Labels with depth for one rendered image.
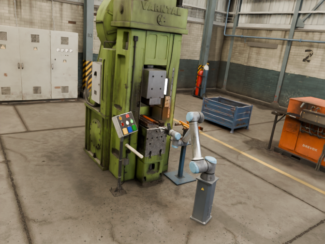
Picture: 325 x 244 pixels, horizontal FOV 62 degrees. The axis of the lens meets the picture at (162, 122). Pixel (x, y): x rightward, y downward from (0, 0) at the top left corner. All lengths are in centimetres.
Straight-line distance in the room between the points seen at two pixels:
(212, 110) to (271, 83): 437
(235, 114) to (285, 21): 541
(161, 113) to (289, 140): 331
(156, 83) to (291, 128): 360
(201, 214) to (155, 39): 246
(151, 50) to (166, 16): 51
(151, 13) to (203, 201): 254
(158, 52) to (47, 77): 529
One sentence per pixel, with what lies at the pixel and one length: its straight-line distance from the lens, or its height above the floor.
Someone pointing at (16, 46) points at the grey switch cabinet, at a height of 159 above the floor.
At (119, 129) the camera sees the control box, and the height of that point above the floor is 104.
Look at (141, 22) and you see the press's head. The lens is 383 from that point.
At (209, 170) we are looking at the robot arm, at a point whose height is 75.
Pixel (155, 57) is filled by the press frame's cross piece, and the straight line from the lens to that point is 402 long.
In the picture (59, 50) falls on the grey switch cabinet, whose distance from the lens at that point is 878.
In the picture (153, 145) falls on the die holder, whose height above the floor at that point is 63.
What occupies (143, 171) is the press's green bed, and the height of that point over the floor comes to 23.
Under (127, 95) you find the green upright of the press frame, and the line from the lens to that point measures 389.
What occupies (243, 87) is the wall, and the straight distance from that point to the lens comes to 1239.
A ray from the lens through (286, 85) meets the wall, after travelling 1125.
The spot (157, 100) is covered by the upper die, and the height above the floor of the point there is 133.
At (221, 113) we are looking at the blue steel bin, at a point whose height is 43.
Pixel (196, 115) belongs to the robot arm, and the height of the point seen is 136.
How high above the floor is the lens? 222
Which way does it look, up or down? 17 degrees down
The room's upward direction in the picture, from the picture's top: 6 degrees clockwise
